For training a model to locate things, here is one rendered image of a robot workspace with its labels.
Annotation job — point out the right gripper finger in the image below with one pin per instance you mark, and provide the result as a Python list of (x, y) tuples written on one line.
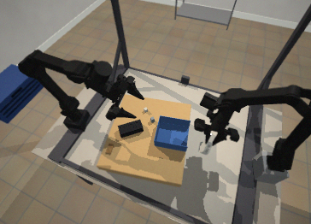
[(134, 91), (123, 113)]

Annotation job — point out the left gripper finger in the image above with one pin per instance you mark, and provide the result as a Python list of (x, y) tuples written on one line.
[(218, 139), (207, 137)]

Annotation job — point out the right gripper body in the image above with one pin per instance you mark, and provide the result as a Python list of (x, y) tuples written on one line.
[(114, 109)]

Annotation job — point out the blue open tray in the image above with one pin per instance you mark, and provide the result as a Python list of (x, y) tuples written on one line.
[(171, 133)]

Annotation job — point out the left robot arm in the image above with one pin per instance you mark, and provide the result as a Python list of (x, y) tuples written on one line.
[(236, 98)]

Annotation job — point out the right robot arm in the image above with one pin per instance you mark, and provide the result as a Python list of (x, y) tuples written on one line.
[(34, 66)]

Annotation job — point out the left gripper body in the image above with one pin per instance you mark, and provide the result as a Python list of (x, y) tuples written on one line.
[(218, 125)]

